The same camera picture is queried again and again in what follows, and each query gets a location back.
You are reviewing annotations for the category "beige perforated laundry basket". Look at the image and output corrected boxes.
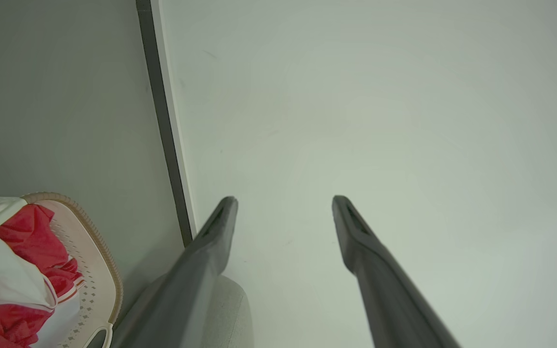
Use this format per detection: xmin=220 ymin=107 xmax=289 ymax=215
xmin=0 ymin=192 xmax=124 ymax=348

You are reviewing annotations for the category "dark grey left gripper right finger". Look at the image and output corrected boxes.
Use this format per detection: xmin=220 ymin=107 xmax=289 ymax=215
xmin=332 ymin=195 xmax=461 ymax=348

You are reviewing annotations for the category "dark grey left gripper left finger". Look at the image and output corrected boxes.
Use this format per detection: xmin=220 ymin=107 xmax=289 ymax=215
xmin=111 ymin=195 xmax=239 ymax=348

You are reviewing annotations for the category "grey fabric sofa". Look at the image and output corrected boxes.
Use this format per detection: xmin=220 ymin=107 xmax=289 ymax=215
xmin=129 ymin=274 xmax=254 ymax=348

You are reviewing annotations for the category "red basketball jersey white trim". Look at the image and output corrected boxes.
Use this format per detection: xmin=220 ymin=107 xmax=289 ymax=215
xmin=0 ymin=203 xmax=87 ymax=319

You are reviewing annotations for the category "black and white baseboard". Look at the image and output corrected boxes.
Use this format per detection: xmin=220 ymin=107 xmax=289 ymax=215
xmin=136 ymin=0 xmax=198 ymax=247

